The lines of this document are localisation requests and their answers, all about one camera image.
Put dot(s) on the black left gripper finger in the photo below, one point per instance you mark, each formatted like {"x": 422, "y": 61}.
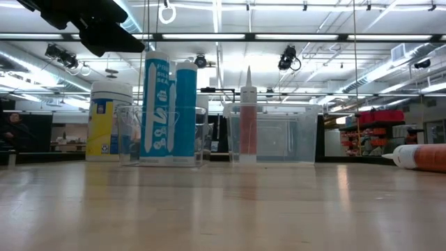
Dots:
{"x": 80, "y": 10}
{"x": 111, "y": 38}

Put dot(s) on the blue silicone tube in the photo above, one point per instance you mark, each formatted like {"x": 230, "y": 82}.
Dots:
{"x": 186, "y": 111}
{"x": 153, "y": 104}

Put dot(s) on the Lysol wipes canister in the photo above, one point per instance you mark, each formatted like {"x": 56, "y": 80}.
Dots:
{"x": 101, "y": 132}

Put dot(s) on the orange sealant tube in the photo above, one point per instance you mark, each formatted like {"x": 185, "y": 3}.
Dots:
{"x": 248, "y": 132}
{"x": 428, "y": 157}

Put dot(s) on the black round spotlight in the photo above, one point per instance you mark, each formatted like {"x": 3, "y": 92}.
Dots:
{"x": 200, "y": 61}

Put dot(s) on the person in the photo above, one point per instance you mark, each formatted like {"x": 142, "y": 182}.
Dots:
{"x": 15, "y": 134}

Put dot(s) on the clear shallow plastic tray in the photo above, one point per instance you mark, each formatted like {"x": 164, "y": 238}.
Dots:
{"x": 202, "y": 146}

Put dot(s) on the clear deep plastic bin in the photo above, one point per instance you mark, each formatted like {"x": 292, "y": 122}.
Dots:
{"x": 289, "y": 139}

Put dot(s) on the shelf with red bins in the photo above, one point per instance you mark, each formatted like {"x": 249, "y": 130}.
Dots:
{"x": 383, "y": 115}

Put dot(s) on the white air vent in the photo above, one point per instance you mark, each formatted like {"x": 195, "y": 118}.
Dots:
{"x": 398, "y": 52}

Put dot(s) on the black ceiling spotlight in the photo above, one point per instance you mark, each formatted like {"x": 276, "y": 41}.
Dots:
{"x": 422, "y": 63}

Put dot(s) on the black overhead camera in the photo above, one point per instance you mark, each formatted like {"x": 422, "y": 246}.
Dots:
{"x": 287, "y": 57}

